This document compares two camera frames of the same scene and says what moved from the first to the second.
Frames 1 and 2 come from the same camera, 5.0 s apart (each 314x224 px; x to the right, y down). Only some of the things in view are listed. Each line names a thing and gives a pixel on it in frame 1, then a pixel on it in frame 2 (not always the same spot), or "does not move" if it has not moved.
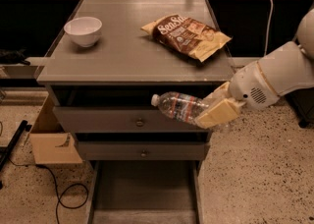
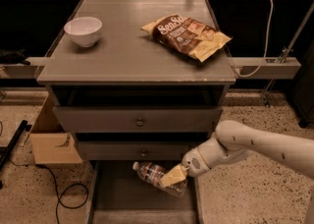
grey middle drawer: x=143 y=150 does not move
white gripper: x=249 y=85 to x=193 y=161
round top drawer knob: x=139 y=123 does not move
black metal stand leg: x=7 y=151 does not move
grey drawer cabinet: x=148 y=166 does not move
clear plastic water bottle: x=179 y=105 to x=153 y=174
